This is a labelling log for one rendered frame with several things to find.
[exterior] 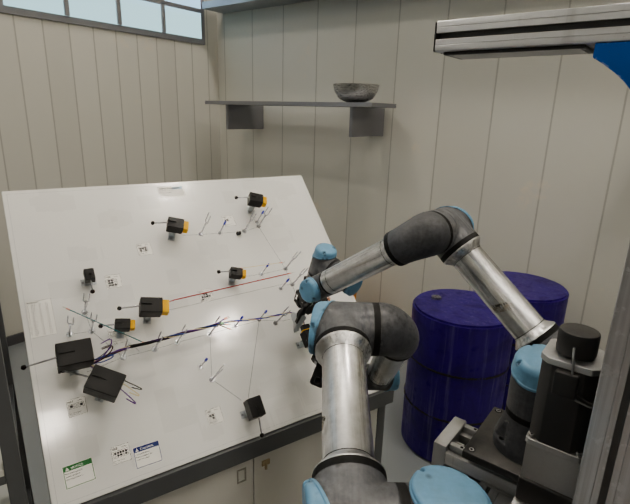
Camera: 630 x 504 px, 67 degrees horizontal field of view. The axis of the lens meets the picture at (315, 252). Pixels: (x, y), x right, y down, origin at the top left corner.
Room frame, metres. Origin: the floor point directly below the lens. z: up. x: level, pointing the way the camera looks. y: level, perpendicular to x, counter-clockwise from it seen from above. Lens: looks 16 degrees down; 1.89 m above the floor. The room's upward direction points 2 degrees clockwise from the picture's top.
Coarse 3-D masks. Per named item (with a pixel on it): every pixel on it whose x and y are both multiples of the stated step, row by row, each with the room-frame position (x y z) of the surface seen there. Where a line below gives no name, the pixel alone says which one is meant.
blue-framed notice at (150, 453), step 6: (144, 444) 1.18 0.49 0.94; (150, 444) 1.19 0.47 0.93; (156, 444) 1.19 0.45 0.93; (138, 450) 1.16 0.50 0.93; (144, 450) 1.17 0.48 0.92; (150, 450) 1.18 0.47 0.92; (156, 450) 1.18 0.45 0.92; (138, 456) 1.15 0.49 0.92; (144, 456) 1.16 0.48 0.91; (150, 456) 1.16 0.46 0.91; (156, 456) 1.17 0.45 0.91; (138, 462) 1.14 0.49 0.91; (144, 462) 1.15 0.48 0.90; (150, 462) 1.15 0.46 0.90; (156, 462) 1.16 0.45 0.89; (138, 468) 1.13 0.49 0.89
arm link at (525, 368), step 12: (528, 348) 0.97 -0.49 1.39; (540, 348) 0.97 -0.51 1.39; (516, 360) 0.94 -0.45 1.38; (528, 360) 0.92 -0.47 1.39; (540, 360) 0.92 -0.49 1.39; (516, 372) 0.92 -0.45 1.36; (528, 372) 0.90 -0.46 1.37; (516, 384) 0.92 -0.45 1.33; (528, 384) 0.89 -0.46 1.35; (516, 396) 0.91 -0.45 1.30; (528, 396) 0.89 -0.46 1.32; (516, 408) 0.91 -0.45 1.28; (528, 408) 0.89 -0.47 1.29; (528, 420) 0.88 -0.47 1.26
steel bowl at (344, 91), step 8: (336, 88) 3.76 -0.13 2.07; (344, 88) 3.70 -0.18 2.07; (352, 88) 3.67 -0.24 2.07; (360, 88) 3.67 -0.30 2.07; (368, 88) 3.69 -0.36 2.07; (376, 88) 3.75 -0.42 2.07; (344, 96) 3.73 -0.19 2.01; (352, 96) 3.70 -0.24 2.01; (360, 96) 3.70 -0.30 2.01; (368, 96) 3.73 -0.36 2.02
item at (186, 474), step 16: (384, 400) 1.61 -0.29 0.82; (320, 416) 1.44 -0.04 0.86; (272, 432) 1.35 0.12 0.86; (288, 432) 1.37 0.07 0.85; (304, 432) 1.41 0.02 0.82; (240, 448) 1.27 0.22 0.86; (256, 448) 1.30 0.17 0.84; (272, 448) 1.34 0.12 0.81; (192, 464) 1.19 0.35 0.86; (208, 464) 1.21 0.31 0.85; (224, 464) 1.24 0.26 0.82; (144, 480) 1.12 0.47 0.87; (160, 480) 1.13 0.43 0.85; (176, 480) 1.16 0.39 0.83; (192, 480) 1.18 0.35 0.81; (112, 496) 1.06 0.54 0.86; (128, 496) 1.08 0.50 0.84; (144, 496) 1.11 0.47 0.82
